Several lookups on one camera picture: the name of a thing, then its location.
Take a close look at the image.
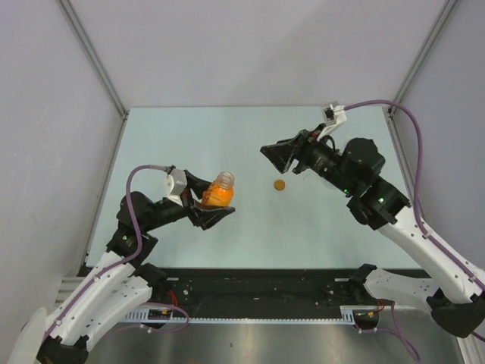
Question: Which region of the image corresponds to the orange juice bottle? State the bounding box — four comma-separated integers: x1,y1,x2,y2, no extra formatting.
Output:
202,171,235,207

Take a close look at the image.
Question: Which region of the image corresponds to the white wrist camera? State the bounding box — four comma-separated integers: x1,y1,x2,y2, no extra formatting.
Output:
317,102,347,141
164,166,187,206

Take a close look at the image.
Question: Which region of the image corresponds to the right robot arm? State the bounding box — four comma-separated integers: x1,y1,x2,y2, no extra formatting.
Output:
260,130,484,338

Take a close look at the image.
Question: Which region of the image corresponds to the left aluminium frame post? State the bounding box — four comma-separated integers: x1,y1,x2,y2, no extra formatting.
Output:
55,0,127,120

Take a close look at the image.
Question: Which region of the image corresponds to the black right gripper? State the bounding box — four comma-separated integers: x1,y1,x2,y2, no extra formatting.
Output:
260,123,356,195

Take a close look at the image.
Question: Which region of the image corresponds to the aluminium frame post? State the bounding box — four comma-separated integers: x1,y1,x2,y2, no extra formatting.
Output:
393,0,462,104
55,0,127,120

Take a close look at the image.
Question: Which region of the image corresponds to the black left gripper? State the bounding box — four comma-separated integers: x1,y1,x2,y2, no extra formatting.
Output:
143,169,235,231

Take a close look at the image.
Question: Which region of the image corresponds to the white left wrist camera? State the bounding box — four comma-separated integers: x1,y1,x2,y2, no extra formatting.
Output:
164,166,187,206

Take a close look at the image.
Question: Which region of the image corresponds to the orange bottle cap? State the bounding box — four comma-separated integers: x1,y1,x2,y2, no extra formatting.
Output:
274,180,286,191

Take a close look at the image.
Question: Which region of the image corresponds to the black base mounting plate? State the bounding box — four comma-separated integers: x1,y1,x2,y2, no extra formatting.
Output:
75,265,433,323

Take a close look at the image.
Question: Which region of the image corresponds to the white slotted cable duct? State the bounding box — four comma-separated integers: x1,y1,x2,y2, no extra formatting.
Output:
120,305,380,331

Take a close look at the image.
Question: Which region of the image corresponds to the right aluminium frame post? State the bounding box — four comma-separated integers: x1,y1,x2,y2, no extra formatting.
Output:
393,0,462,104

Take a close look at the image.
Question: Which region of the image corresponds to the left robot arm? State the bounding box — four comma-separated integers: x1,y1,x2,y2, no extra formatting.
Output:
35,165,235,363

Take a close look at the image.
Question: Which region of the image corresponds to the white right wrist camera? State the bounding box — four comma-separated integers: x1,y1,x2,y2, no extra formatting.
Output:
317,102,347,141

